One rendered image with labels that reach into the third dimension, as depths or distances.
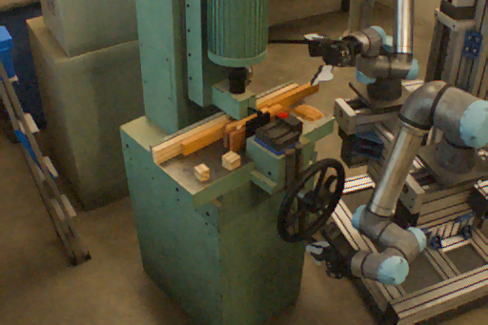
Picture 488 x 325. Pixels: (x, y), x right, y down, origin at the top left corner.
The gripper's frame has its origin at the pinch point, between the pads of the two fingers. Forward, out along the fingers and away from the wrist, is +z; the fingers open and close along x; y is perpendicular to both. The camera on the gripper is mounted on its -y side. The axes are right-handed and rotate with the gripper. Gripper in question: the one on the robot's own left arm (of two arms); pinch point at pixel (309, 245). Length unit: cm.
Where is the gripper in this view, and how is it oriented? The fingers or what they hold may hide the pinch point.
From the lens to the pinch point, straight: 160.8
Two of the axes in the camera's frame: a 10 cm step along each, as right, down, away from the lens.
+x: 7.5, -4.3, 5.0
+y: 3.6, 9.0, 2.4
